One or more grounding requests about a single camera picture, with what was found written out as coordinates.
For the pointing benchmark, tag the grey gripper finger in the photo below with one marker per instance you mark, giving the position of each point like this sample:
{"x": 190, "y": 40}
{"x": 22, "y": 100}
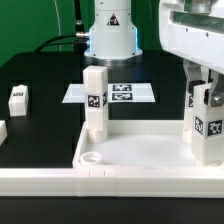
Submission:
{"x": 215, "y": 93}

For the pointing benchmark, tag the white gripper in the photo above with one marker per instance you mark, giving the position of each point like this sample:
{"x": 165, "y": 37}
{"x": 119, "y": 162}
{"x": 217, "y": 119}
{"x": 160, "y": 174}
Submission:
{"x": 199, "y": 38}

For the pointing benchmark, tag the white desk top tray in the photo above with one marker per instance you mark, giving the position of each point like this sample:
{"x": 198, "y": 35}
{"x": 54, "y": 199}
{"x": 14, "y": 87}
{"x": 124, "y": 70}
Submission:
{"x": 147, "y": 144}

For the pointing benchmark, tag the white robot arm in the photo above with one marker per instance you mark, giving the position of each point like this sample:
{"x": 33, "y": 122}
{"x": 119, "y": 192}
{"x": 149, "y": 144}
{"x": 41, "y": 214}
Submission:
{"x": 113, "y": 37}

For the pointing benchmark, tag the white front fence bar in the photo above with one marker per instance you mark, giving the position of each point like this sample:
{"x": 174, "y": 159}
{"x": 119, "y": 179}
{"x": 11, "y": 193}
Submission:
{"x": 192, "y": 182}

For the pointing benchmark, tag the white left fence block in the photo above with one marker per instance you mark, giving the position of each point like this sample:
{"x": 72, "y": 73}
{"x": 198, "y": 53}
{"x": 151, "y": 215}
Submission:
{"x": 3, "y": 131}

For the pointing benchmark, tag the white marker base plate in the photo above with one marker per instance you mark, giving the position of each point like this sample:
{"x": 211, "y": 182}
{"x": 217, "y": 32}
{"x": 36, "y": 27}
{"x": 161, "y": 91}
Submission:
{"x": 117, "y": 92}

